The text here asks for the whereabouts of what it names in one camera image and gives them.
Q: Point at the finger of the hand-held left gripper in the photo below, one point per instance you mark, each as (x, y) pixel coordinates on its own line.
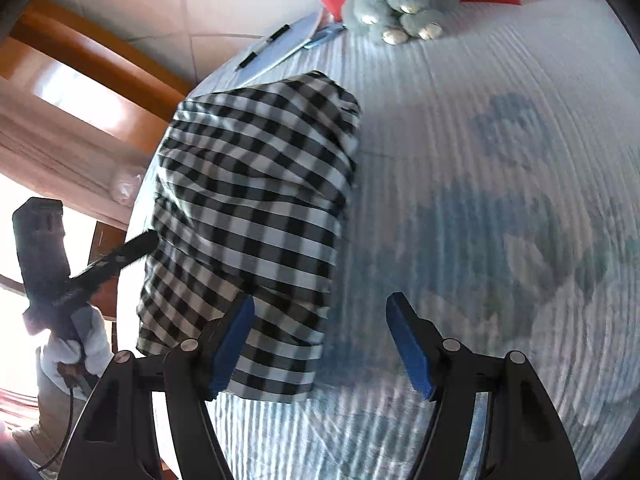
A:
(120, 255)

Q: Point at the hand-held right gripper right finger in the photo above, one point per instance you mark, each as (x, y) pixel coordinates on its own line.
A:
(410, 345)

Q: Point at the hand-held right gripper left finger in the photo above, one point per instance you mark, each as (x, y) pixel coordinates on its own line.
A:
(235, 345)

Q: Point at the black white checkered garment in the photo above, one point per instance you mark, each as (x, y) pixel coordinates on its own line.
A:
(250, 200)

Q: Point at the person's left hand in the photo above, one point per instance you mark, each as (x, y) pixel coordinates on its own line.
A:
(87, 340)

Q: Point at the clear plastic bag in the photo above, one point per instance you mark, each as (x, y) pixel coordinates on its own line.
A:
(125, 187)

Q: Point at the light blue striped bed blanket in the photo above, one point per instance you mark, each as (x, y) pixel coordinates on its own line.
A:
(475, 210)

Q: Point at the wooden door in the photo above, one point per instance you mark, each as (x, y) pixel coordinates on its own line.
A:
(100, 80)

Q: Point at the black pen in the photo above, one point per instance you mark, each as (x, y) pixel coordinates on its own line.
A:
(262, 47)

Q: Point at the white notebook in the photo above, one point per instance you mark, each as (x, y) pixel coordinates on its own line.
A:
(285, 45)

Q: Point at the blue pen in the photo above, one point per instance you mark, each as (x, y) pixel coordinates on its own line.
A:
(324, 36)

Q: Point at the grey plush toy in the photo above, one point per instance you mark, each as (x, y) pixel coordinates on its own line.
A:
(395, 0)

